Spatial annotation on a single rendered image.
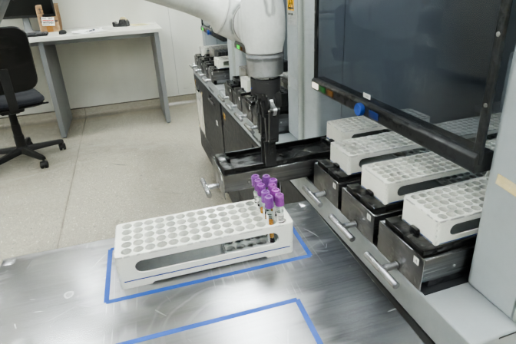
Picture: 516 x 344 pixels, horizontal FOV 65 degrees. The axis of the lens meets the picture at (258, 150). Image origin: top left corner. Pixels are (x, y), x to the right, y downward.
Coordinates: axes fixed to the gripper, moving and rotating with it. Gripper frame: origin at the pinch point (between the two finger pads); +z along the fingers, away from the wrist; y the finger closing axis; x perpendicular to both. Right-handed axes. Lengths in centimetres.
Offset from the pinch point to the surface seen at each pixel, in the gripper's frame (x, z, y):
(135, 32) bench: 21, -6, 285
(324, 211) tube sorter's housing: -11.4, 15.4, -10.5
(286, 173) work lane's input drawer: -4.0, 6.2, -2.2
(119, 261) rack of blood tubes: 38, -3, -38
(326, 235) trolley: 1.7, 2.6, -36.7
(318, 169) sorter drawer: -11.4, 4.6, -6.7
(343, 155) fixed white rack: -15.0, -1.4, -13.3
